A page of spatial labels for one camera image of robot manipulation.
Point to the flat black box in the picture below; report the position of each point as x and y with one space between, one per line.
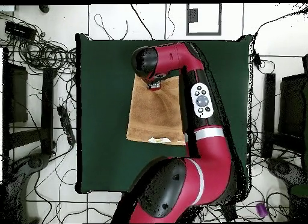
19 30

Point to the dark cabinet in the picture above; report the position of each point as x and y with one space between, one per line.
292 101

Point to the grey rectangular floor frame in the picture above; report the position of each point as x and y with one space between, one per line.
203 34

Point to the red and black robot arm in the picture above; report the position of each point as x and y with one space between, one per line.
192 161

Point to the dark brown box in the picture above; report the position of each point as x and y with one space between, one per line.
19 94

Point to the dark green table cloth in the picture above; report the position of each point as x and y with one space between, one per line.
105 113

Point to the dark grey floor base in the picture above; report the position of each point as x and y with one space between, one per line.
284 169

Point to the black upright bar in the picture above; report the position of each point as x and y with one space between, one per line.
269 101

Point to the long black power strip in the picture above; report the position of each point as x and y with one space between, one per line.
66 124

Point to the grey chair base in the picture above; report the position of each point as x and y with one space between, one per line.
16 185

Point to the small round black object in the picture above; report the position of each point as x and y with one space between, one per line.
44 9

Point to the black T-shaped floor stand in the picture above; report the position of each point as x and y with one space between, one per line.
47 101

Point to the dark green object on floor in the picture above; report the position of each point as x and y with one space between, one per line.
300 190

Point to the small purple object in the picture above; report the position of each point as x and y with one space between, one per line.
261 209

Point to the tan terry cloth towel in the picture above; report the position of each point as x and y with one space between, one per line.
154 113

